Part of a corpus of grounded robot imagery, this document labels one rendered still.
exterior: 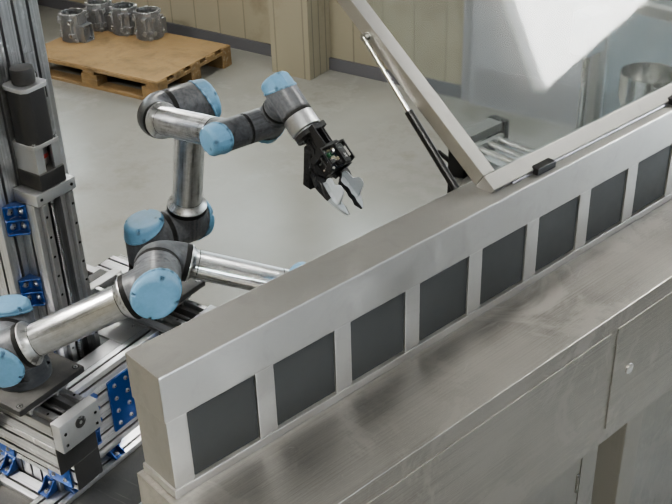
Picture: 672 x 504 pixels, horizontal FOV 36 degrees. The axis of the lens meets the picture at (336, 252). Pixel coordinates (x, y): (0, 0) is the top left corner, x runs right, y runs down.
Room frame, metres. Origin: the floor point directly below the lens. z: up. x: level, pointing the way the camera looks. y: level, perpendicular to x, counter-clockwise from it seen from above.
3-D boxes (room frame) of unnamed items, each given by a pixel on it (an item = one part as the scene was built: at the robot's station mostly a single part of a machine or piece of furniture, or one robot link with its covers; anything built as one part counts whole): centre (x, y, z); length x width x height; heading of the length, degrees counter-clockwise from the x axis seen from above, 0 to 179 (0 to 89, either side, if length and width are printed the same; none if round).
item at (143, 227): (2.60, 0.54, 0.98); 0.13 x 0.12 x 0.14; 128
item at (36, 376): (2.20, 0.83, 0.87); 0.15 x 0.15 x 0.10
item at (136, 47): (6.54, 1.32, 0.16); 1.17 x 0.80 x 0.33; 55
